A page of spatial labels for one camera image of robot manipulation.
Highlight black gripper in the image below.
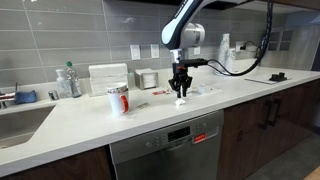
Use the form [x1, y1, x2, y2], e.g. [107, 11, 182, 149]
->
[168, 63, 192, 98]

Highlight small white thing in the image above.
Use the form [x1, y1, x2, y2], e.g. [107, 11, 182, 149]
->
[175, 98, 186, 106]

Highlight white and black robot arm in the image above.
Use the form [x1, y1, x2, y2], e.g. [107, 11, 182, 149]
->
[161, 0, 247, 98]

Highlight clear plastic cup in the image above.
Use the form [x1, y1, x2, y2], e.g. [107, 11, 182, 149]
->
[197, 85, 207, 94]

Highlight red and white packet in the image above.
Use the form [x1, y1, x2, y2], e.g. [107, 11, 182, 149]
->
[152, 90, 170, 95]

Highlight metal napkin holder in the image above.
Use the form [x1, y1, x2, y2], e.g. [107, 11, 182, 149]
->
[134, 68, 158, 90]

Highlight stack of paper cups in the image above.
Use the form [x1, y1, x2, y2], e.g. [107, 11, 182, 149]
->
[218, 33, 230, 71]
[226, 48, 236, 72]

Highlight stainless steel dishwasher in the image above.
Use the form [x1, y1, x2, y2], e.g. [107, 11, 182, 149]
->
[110, 110, 224, 180]

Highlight stack of white paper towels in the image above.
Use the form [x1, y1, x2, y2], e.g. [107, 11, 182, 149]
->
[88, 63, 128, 95]

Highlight white flat mat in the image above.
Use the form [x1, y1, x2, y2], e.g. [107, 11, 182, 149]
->
[245, 77, 292, 85]

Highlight dark wood cabinet door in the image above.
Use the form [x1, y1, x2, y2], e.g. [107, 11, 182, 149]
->
[217, 80, 320, 180]

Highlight black object on mat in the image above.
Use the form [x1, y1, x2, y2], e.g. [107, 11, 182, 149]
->
[269, 72, 287, 82]

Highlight clear plastic water bottle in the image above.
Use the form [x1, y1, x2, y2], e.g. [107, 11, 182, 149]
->
[66, 61, 82, 98]

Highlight clear soap dispenser bottle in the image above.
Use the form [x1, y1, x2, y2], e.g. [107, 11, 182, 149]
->
[56, 69, 72, 99]

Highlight small metal can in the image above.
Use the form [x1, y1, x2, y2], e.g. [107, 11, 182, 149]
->
[48, 90, 59, 101]

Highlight blue sponge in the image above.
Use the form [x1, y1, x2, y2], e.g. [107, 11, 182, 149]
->
[14, 90, 37, 104]

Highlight chrome faucet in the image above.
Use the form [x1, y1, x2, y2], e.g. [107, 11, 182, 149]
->
[0, 83, 18, 109]

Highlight kitchen sink basin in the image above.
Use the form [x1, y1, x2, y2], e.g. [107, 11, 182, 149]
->
[0, 106, 53, 149]

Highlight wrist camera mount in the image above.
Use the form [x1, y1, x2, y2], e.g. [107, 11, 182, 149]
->
[175, 58, 208, 68]

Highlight white wall outlet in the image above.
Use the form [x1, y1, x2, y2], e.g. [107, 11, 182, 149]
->
[194, 46, 201, 55]
[151, 44, 160, 58]
[130, 45, 141, 60]

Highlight white mug red handle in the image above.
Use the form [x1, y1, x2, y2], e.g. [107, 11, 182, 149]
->
[107, 82, 129, 117]

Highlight black cabinet handle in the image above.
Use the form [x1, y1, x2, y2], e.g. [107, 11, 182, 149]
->
[260, 100, 272, 130]
[269, 99, 281, 127]

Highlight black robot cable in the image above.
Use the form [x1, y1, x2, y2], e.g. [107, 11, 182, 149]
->
[206, 0, 275, 77]

